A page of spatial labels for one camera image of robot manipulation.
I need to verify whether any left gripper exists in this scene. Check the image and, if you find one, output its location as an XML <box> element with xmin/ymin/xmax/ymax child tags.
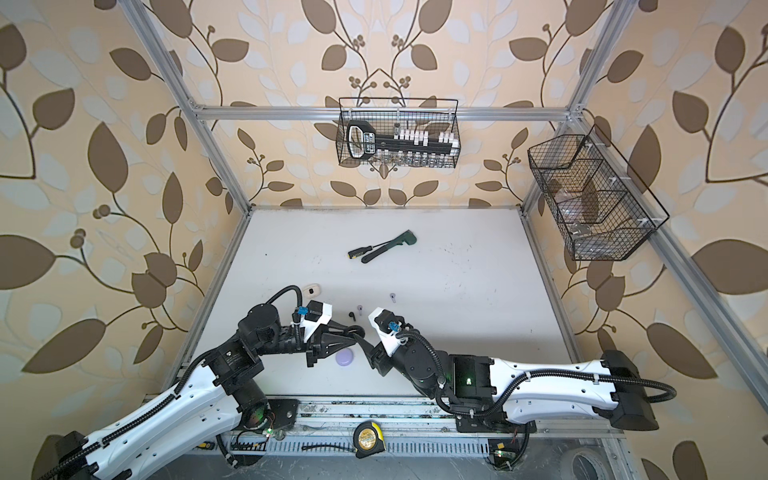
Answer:
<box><xmin>252</xmin><ymin>317</ymin><xmax>355</xmax><ymax>369</ymax></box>

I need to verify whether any cream earbud charging case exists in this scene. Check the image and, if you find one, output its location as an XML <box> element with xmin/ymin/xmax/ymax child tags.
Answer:
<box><xmin>302</xmin><ymin>284</ymin><xmax>321</xmax><ymax>298</ymax></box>

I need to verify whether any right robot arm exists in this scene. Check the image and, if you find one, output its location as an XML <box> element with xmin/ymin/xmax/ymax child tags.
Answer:
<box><xmin>352</xmin><ymin>330</ymin><xmax>677</xmax><ymax>431</ymax></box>

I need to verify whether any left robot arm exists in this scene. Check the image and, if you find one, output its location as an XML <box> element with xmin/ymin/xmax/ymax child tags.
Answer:
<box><xmin>43</xmin><ymin>285</ymin><xmax>365</xmax><ymax>479</ymax></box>

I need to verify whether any purple round charging case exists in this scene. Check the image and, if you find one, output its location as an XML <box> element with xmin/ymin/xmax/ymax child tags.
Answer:
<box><xmin>335</xmin><ymin>348</ymin><xmax>354</xmax><ymax>367</ymax></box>

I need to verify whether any yellow black tape measure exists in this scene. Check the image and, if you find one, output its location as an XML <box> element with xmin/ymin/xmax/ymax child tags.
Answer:
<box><xmin>353</xmin><ymin>420</ymin><xmax>386</xmax><ymax>459</ymax></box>

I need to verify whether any black yellow screwdriver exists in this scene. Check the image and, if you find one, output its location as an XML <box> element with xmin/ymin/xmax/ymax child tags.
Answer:
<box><xmin>347</xmin><ymin>242</ymin><xmax>389</xmax><ymax>263</ymax></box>

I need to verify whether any green pipe wrench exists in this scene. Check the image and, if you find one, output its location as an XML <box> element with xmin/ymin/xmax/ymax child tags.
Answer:
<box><xmin>361</xmin><ymin>230</ymin><xmax>417</xmax><ymax>264</ymax></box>

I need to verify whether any black socket tool set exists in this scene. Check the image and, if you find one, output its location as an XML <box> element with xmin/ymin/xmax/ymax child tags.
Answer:
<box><xmin>336</xmin><ymin>120</ymin><xmax>461</xmax><ymax>164</ymax></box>

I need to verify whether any grey tape roll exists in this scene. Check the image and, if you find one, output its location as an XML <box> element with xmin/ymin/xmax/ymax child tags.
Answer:
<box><xmin>560</xmin><ymin>448</ymin><xmax>613</xmax><ymax>480</ymax></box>

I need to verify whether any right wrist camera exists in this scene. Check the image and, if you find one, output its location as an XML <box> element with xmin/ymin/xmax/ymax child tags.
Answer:
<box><xmin>368</xmin><ymin>308</ymin><xmax>408</xmax><ymax>357</ymax></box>

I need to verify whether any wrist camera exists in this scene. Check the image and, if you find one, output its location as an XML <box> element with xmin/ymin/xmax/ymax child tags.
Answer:
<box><xmin>368</xmin><ymin>308</ymin><xmax>408</xmax><ymax>357</ymax></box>
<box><xmin>293</xmin><ymin>300</ymin><xmax>333</xmax><ymax>344</ymax></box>

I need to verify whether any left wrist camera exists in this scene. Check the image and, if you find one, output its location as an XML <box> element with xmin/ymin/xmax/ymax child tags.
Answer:
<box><xmin>293</xmin><ymin>300</ymin><xmax>333</xmax><ymax>344</ymax></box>

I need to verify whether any back wire basket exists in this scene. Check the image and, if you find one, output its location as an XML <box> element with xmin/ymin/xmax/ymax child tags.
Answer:
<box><xmin>335</xmin><ymin>95</ymin><xmax>462</xmax><ymax>169</ymax></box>

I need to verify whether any wire basket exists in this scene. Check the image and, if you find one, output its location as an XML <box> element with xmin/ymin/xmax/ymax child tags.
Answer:
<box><xmin>335</xmin><ymin>95</ymin><xmax>462</xmax><ymax>169</ymax></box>
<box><xmin>527</xmin><ymin>125</ymin><xmax>670</xmax><ymax>261</ymax></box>

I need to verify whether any right wire basket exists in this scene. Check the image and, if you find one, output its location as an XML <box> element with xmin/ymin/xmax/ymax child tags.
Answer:
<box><xmin>527</xmin><ymin>125</ymin><xmax>670</xmax><ymax>261</ymax></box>

